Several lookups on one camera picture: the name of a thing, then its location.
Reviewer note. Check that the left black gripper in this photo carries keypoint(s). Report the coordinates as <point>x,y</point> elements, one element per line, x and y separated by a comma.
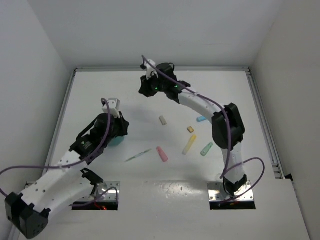
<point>123,124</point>

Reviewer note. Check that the teal round organizer container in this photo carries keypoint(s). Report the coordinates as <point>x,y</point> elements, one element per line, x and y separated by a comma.
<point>116,141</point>

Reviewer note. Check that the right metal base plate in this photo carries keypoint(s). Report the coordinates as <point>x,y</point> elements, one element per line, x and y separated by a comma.
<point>216,192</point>

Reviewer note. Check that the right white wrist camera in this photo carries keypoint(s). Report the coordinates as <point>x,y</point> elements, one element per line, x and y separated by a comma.
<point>149,67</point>

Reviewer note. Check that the yellow highlighter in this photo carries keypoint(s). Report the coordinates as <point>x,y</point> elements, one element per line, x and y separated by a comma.
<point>189,144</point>

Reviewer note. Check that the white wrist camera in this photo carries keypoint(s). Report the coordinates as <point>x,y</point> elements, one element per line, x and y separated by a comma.
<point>149,67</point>
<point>111,106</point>

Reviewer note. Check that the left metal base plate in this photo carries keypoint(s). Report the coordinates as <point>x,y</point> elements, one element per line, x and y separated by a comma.
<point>107,192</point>

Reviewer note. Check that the green pen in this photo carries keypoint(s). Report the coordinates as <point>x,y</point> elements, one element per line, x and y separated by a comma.
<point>138,155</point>

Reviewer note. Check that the aluminium table frame rail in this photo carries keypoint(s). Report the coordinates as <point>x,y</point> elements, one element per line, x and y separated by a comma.
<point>169,201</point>

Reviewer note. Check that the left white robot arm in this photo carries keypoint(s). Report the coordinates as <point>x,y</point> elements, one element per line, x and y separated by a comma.
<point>67,181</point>

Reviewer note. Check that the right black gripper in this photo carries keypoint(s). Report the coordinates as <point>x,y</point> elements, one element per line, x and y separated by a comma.
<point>145,89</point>

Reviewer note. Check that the green highlighter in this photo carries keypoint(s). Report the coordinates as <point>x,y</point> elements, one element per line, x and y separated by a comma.
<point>206,149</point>

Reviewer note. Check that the small brown eraser block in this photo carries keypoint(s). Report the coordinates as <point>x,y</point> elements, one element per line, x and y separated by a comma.
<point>190,129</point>

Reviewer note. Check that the metal base plate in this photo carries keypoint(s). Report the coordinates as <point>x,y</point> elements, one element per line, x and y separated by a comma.
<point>216,192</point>
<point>107,192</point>

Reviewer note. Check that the pink highlighter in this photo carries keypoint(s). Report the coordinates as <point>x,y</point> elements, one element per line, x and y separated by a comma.
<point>162,154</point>

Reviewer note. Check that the grey white eraser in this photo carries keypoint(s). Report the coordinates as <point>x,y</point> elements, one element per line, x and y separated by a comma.
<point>163,120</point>

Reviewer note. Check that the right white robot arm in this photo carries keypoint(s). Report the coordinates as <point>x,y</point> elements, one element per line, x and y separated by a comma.
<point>226,123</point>

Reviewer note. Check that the blue highlighter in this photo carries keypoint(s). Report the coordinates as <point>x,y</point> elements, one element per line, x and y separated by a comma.
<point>200,119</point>

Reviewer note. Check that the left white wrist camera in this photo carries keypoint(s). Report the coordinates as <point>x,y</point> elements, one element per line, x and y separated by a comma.
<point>111,106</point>

